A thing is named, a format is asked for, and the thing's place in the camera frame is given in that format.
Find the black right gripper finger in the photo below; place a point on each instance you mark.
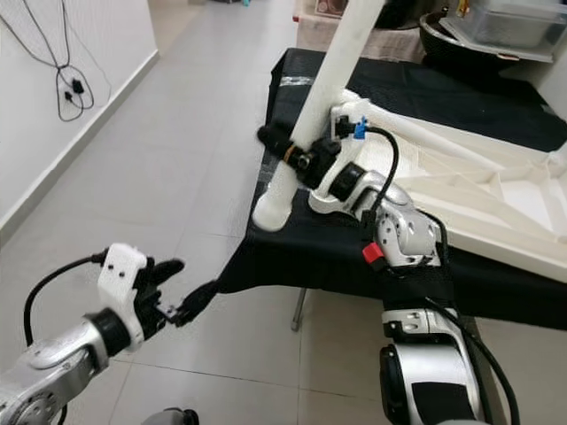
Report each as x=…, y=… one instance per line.
x=275, y=139

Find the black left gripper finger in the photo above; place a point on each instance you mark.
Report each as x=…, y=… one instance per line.
x=197, y=303
x=166, y=270

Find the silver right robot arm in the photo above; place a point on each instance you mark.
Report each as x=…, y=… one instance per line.
x=407, y=230

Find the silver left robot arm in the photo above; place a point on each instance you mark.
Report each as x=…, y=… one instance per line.
x=53, y=363

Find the black tablecloth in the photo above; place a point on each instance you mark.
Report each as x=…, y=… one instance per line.
x=283, y=266

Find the metal table leg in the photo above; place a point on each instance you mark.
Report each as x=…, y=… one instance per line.
x=298, y=310

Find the grey left robot foot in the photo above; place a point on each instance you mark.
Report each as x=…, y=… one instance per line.
x=170, y=418

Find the checked cloth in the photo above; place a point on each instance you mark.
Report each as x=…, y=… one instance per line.
x=399, y=40

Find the white plastic table top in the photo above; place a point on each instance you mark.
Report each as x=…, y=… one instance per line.
x=496, y=212

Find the metal basin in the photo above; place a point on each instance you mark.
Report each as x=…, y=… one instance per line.
x=469, y=57

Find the clear box green lid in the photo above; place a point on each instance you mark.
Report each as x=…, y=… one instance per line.
x=505, y=22

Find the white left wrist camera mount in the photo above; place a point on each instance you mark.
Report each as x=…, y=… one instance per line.
x=120, y=274

